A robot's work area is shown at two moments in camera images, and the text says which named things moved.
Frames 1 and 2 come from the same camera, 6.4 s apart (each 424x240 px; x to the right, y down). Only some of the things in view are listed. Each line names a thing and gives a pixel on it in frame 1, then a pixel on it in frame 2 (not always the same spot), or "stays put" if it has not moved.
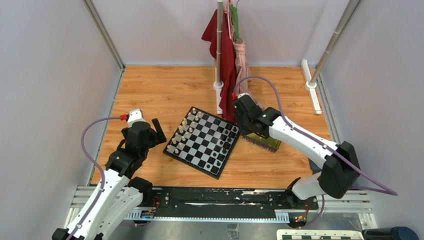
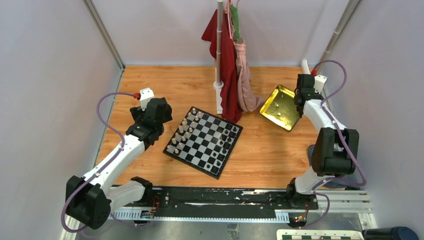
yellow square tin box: [269, 144] to [280, 108]
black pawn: [217, 148] stays put
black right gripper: [239, 119] to [316, 93]
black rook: [228, 126] stays put
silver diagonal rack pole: [351, 8] stays put
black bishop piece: [232, 134] stays put
